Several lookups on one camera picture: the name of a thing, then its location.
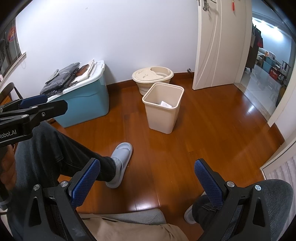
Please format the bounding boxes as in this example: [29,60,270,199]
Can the beige plastic trash bin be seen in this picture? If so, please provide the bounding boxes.
[142,82,184,134]

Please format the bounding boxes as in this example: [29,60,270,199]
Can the person's left hand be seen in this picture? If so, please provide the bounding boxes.
[1,145,17,191]

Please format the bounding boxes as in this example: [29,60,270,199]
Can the black folded clothes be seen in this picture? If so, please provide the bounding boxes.
[40,62,80,97]

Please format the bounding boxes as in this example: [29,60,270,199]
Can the right grey slipper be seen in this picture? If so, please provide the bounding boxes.
[184,192,206,225]

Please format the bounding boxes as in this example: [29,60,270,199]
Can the grey slipper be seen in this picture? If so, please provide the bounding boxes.
[184,192,206,225]
[106,142,133,189]

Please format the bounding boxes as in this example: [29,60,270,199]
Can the left grey slipper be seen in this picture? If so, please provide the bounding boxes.
[106,142,133,189]

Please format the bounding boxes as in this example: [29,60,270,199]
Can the blue plastic storage box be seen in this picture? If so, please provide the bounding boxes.
[51,81,109,128]

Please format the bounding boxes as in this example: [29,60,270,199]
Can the white cabinet edge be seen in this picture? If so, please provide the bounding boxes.
[260,136,296,181]

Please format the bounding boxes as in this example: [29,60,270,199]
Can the white storage box lid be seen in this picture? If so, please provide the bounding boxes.
[47,59,106,102]

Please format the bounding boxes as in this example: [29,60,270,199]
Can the cream round lidded bucket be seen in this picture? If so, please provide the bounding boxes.
[132,66,174,96]

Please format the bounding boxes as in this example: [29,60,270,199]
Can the white door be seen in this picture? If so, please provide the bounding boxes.
[192,0,252,90]

